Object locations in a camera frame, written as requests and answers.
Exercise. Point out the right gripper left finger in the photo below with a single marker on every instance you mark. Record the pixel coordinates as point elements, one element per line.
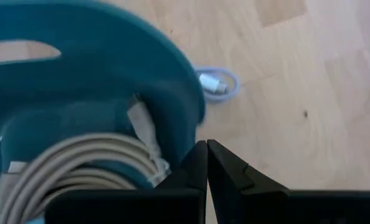
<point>160,208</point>

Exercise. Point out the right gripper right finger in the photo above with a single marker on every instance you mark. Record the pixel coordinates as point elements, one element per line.
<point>266,207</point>

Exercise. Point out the teal plastic bin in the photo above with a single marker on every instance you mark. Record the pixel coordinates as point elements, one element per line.
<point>110,62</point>

